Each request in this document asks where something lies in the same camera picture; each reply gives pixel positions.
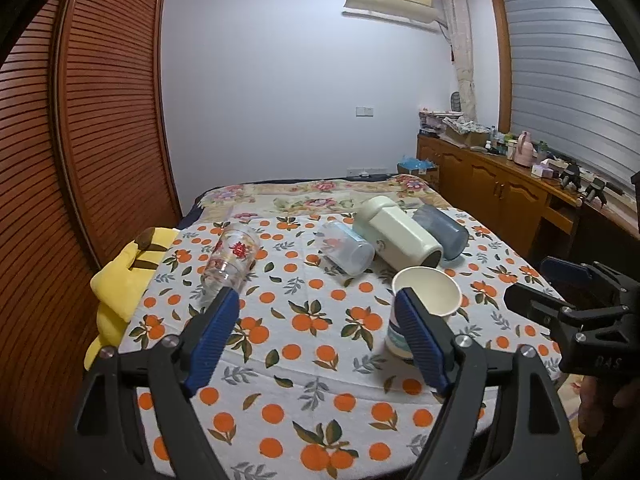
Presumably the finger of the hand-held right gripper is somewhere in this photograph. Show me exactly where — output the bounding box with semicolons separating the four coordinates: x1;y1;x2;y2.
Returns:
541;256;640;307
503;283;583;335

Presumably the wooden cabinet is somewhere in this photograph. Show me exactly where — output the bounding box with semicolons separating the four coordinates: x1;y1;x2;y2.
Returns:
416;132;640;261

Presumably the person's right hand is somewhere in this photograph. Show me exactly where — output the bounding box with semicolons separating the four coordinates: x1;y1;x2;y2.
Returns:
579;374;640;437

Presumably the cardboard box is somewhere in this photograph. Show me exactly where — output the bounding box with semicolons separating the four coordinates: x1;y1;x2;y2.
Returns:
444;121;489;147

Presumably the box of blue packets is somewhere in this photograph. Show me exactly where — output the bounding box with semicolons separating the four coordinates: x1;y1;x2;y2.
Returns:
397;159;441;186

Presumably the yellow plush toy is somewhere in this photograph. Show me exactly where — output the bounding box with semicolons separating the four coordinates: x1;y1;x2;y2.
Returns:
84;226;176;368

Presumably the small black tripod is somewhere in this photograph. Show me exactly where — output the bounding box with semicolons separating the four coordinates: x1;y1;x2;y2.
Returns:
584;177;609;207
559;162;584;192

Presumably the white paper cup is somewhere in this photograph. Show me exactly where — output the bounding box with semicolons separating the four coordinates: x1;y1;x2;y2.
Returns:
384;266;462;361

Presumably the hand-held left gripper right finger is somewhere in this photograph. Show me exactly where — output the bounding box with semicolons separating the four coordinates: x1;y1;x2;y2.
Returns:
395;287;583;480

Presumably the orange fruit print blanket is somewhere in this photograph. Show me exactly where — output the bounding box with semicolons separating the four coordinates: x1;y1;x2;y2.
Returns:
117;214;568;480

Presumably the grey-blue plastic cup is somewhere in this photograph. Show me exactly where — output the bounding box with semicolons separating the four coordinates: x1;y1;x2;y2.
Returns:
411;204;470;261

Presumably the stack of folded cloths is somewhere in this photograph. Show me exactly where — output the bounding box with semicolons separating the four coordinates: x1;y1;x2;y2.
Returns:
418;108;447;136

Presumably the floral bed sheet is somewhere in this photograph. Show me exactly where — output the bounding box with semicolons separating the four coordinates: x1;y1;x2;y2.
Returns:
192;174;453;227

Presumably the cream ceramic cup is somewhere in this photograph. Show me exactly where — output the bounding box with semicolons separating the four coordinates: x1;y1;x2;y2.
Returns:
353;196;444;272

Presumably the white patterned curtain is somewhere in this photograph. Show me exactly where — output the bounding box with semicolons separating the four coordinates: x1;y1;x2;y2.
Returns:
439;0;484;125

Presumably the clear bluish plastic cup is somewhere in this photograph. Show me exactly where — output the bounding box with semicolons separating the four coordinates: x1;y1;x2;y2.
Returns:
318;221;376;276

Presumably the grey window blind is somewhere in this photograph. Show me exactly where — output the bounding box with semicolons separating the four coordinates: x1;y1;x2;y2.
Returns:
502;0;640;197

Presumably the brown louvered wardrobe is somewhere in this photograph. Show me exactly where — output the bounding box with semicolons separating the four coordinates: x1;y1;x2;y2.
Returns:
0;0;183;466

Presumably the pink thermos jug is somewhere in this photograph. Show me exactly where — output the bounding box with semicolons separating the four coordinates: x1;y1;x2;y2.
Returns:
515;131;534;167

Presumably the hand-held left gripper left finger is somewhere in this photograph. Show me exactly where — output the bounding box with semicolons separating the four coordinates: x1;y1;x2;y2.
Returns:
60;287;241;480

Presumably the clear glass with red print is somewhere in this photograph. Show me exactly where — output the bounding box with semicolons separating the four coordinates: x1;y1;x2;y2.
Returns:
202;224;262;293

